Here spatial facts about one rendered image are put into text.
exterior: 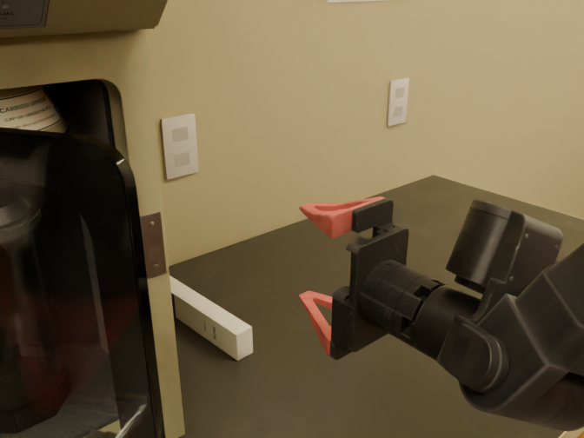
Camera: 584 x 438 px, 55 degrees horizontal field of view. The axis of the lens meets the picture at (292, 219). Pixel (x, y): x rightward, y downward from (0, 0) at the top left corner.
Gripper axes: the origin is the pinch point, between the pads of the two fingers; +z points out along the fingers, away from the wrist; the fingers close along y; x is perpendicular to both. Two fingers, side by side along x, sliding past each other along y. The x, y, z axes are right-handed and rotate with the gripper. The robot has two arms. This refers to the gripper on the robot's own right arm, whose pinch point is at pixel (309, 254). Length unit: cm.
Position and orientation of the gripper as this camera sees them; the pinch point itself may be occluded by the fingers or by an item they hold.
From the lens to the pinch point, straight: 54.7
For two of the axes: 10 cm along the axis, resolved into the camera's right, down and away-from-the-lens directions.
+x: -7.6, 2.6, -6.0
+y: 0.0, -9.2, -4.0
